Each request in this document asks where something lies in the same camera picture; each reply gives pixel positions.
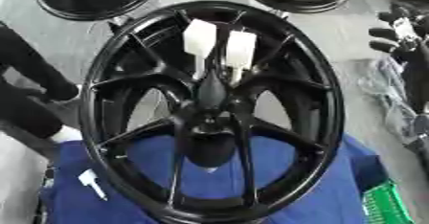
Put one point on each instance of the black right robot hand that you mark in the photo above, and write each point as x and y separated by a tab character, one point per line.
410	47

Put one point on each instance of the black spoked wheel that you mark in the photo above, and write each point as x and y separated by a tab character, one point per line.
142	71

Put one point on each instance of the green plastic basket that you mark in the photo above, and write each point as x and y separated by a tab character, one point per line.
388	204

